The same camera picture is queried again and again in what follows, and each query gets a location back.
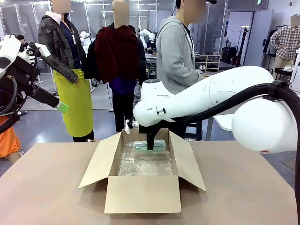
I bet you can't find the black tripod stand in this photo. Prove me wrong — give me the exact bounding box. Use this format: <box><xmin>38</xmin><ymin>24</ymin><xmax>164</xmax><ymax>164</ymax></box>
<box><xmin>236</xmin><ymin>27</ymin><xmax>249</xmax><ymax>68</ymax></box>

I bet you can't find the white side table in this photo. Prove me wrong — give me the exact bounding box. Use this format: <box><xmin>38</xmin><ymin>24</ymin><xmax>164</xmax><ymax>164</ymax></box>
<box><xmin>206</xmin><ymin>114</ymin><xmax>235</xmax><ymax>141</ymax></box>

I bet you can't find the black chair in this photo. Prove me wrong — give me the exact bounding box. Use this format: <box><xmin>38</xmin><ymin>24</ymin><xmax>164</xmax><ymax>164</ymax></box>
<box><xmin>273</xmin><ymin>67</ymin><xmax>293</xmax><ymax>82</ymax></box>

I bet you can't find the person in grey hoodie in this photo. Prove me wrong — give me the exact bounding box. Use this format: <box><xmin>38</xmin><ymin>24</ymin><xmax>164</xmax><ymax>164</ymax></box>
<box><xmin>156</xmin><ymin>0</ymin><xmax>218</xmax><ymax>140</ymax></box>

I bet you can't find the mannequin with orange trousers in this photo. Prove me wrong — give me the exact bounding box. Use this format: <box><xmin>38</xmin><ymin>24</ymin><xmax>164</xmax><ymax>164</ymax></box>
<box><xmin>0</xmin><ymin>116</ymin><xmax>22</xmax><ymax>164</ymax></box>

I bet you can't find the mannequin camouflage jacket yellow skirt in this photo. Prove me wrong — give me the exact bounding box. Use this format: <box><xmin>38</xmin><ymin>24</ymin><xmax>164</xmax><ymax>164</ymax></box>
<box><xmin>38</xmin><ymin>0</ymin><xmax>94</xmax><ymax>143</ymax></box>

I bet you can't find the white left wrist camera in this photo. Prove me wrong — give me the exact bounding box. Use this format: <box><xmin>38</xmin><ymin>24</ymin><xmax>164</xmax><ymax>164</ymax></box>
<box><xmin>23</xmin><ymin>42</ymin><xmax>51</xmax><ymax>59</ymax></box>

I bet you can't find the clear bubble wrap sheet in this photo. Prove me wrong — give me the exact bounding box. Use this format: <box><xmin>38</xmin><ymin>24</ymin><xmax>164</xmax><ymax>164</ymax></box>
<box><xmin>117</xmin><ymin>140</ymin><xmax>174</xmax><ymax>177</ymax></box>

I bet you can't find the person in plaid shirt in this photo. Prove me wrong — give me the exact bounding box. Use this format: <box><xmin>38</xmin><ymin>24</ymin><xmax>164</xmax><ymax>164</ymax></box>
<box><xmin>270</xmin><ymin>14</ymin><xmax>300</xmax><ymax>79</ymax></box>

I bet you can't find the brown cardboard shipping box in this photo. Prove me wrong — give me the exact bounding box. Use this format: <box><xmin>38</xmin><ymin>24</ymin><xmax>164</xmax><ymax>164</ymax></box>
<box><xmin>78</xmin><ymin>128</ymin><xmax>206</xmax><ymax>214</ymax></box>

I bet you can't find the thin black camera cable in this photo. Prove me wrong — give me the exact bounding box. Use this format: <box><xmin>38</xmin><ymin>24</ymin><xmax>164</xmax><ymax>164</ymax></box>
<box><xmin>17</xmin><ymin>48</ymin><xmax>40</xmax><ymax>115</ymax></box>

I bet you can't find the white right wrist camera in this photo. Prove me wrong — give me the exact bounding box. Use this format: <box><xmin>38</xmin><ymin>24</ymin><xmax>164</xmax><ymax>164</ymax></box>
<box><xmin>125</xmin><ymin>119</ymin><xmax>139</xmax><ymax>135</ymax></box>

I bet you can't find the black stool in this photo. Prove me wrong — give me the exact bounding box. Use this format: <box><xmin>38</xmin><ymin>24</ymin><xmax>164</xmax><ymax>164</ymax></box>
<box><xmin>185</xmin><ymin>120</ymin><xmax>203</xmax><ymax>141</ymax></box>

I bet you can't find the mint green glasses case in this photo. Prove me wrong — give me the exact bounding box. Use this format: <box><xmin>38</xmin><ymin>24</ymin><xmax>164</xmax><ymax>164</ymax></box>
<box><xmin>133</xmin><ymin>138</ymin><xmax>166</xmax><ymax>153</ymax></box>

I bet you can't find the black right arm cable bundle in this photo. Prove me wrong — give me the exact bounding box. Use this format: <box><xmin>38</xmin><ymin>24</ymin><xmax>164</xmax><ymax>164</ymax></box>
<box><xmin>172</xmin><ymin>81</ymin><xmax>300</xmax><ymax>195</ymax></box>

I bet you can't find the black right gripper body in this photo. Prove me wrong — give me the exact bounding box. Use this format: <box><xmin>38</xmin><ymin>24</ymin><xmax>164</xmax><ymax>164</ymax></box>
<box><xmin>138</xmin><ymin>121</ymin><xmax>162</xmax><ymax>141</ymax></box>

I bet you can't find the background workbench with equipment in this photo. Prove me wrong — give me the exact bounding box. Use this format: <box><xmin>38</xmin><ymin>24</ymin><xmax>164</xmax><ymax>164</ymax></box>
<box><xmin>144</xmin><ymin>52</ymin><xmax>157</xmax><ymax>79</ymax></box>

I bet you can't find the seated person black hair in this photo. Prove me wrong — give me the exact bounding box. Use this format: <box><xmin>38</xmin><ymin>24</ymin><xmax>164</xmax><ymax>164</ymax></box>
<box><xmin>16</xmin><ymin>34</ymin><xmax>30</xmax><ymax>53</ymax></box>

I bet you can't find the grey sleeved right forearm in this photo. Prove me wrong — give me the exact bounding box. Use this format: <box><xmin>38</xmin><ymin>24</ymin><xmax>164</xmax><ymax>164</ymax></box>
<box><xmin>184</xmin><ymin>67</ymin><xmax>207</xmax><ymax>82</ymax></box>

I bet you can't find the mannequin dark red shawl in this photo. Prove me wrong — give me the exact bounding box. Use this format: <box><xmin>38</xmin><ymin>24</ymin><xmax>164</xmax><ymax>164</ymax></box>
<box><xmin>84</xmin><ymin>0</ymin><xmax>147</xmax><ymax>134</ymax></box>

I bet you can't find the wooden shoe shelf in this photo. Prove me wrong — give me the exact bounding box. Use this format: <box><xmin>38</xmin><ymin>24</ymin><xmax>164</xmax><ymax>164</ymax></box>
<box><xmin>194</xmin><ymin>54</ymin><xmax>221</xmax><ymax>72</ymax></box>

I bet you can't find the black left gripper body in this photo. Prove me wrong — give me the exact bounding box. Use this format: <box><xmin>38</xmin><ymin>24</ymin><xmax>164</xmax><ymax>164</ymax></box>
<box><xmin>7</xmin><ymin>56</ymin><xmax>39</xmax><ymax>94</ymax></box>

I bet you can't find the clothes rack with garments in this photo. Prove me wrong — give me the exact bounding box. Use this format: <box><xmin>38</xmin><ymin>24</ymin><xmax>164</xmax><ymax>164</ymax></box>
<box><xmin>262</xmin><ymin>25</ymin><xmax>288</xmax><ymax>57</ymax></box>

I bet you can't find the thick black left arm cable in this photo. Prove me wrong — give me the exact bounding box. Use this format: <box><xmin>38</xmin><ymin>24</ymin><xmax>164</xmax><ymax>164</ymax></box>
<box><xmin>0</xmin><ymin>76</ymin><xmax>21</xmax><ymax>135</ymax></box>

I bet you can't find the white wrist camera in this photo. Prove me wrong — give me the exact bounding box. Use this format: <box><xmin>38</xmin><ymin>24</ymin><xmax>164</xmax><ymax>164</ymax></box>
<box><xmin>23</xmin><ymin>42</ymin><xmax>51</xmax><ymax>59</ymax></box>
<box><xmin>125</xmin><ymin>119</ymin><xmax>139</xmax><ymax>135</ymax></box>

